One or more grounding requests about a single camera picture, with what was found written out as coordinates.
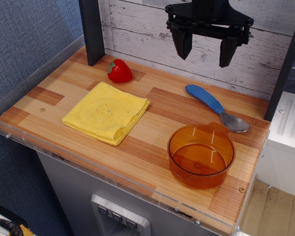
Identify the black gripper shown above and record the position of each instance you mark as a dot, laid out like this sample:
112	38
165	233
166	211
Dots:
209	18

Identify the red toy strawberry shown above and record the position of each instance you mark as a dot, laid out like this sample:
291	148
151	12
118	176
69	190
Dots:
119	72

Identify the yellow folded napkin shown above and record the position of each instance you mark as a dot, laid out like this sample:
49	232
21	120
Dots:
106	113

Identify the orange transparent plastic pot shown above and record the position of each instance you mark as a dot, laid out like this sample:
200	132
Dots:
201	155

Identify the white plastic side counter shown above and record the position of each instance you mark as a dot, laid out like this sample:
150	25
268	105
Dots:
276	165

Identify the silver toy fridge cabinet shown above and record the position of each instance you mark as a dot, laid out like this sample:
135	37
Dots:
74	188

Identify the grey water dispenser panel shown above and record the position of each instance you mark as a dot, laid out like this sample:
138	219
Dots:
115	220

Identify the black and yellow object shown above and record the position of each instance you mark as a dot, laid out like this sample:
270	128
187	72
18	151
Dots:
12	224

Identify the dark right frame post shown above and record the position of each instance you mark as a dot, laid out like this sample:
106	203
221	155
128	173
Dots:
281	81

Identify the dark frame post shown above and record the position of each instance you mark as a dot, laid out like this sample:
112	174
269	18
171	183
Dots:
281	81
92	30

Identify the blue handled metal spoon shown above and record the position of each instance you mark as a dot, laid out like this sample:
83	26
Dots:
233	123

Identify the dark left frame post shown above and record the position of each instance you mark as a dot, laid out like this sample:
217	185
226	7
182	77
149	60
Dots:
92	30

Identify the clear acrylic guard rail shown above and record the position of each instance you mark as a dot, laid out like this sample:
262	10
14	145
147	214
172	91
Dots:
140	163

